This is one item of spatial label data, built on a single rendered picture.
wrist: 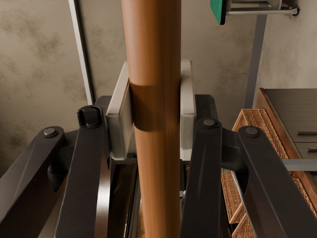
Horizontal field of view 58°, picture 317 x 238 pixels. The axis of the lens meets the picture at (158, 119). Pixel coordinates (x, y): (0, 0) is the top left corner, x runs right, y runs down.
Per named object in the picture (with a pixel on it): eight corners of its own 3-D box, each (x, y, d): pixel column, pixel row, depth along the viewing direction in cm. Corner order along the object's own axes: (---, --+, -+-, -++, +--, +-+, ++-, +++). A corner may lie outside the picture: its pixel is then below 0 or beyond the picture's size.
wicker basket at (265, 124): (275, 226, 170) (229, 225, 172) (253, 161, 217) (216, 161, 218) (295, 167, 143) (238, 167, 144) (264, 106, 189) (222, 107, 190)
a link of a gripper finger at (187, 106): (180, 114, 14) (196, 114, 13) (180, 58, 19) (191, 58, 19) (179, 161, 15) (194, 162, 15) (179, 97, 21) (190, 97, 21)
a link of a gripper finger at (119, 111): (126, 161, 15) (112, 161, 15) (138, 97, 21) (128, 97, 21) (120, 114, 14) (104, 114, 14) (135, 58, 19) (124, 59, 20)
